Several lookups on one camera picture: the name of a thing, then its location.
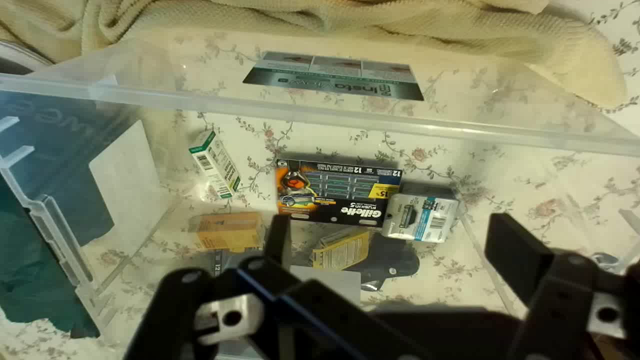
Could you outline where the small brown cardboard box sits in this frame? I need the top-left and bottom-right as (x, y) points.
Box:
(187, 210), (264, 254)

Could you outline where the teal bag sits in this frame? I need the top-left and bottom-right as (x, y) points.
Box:
(0, 91), (146, 337)

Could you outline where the black orange razor box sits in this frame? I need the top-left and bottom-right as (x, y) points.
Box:
(273, 158), (406, 229)

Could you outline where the small yellow box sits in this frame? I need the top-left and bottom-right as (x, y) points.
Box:
(308, 227), (376, 272)

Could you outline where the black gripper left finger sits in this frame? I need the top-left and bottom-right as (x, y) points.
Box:
(124, 211), (428, 360)

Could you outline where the small grey box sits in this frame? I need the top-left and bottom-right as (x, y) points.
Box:
(381, 191), (459, 244)

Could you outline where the clear plastic container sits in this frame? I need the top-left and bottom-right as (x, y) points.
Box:
(0, 32), (640, 360)

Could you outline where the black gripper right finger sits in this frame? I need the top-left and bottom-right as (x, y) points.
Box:
(482, 210), (640, 360)

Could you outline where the black label sticker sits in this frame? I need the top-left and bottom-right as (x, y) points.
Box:
(241, 49), (425, 101)

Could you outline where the small green white box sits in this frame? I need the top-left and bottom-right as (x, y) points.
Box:
(187, 128), (244, 201)

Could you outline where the floral bed sheet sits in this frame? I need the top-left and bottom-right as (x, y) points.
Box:
(0, 0), (640, 347)

